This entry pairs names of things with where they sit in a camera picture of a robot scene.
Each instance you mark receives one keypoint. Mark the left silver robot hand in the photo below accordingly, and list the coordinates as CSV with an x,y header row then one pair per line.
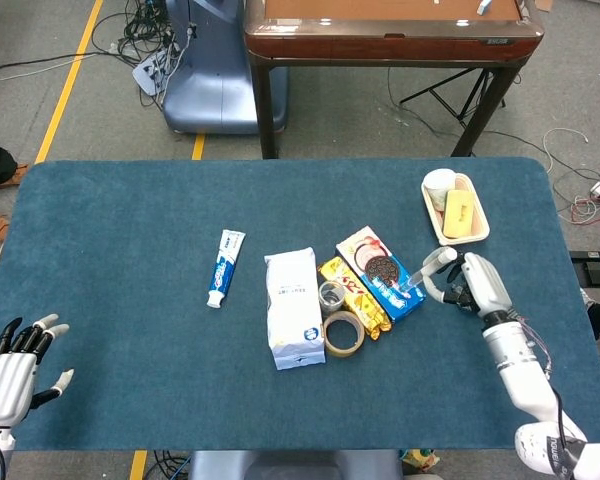
x,y
5,385

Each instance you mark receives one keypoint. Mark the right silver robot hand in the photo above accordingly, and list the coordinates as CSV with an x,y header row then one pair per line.
x,y
485,285

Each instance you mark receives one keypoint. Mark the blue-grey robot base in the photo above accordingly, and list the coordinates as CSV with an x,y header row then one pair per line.
x,y
215,85

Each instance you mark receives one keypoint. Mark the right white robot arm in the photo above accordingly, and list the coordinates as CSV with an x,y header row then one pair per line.
x,y
517,352

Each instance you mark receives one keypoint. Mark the blue Oreo cookie pack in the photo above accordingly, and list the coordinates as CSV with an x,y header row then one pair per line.
x,y
392,300

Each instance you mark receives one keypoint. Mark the blue white toothpaste tube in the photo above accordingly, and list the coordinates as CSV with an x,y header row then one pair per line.
x,y
224,270

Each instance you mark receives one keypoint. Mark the white plastic tray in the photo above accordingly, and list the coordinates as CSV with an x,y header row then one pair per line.
x,y
480,232

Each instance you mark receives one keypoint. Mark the yellow sponge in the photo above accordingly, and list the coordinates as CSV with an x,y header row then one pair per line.
x,y
459,212

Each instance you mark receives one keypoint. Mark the white paper cup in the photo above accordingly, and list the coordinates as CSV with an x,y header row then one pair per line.
x,y
439,187

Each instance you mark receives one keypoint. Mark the black foot pedal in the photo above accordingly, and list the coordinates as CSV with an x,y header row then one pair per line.
x,y
597,274

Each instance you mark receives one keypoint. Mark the yellow foil snack packet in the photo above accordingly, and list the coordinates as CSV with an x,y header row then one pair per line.
x,y
362,302

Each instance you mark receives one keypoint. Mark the yellow packing tape roll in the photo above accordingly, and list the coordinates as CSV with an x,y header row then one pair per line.
x,y
330,345

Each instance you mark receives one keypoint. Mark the yellow green snack bag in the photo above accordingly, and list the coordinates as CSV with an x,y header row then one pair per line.
x,y
420,460

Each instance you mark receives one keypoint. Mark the black tripod stand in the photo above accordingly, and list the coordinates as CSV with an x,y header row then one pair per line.
x,y
450,100

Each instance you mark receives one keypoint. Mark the white paper bag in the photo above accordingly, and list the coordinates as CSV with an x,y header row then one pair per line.
x,y
292,305

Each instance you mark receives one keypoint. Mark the brown mahjong table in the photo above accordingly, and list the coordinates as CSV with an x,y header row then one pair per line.
x,y
390,47

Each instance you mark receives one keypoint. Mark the grey-blue robot torso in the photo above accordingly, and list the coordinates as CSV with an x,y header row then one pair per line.
x,y
295,465

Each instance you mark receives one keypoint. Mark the blue white mahjong tile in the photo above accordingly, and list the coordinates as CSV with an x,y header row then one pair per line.
x,y
484,6

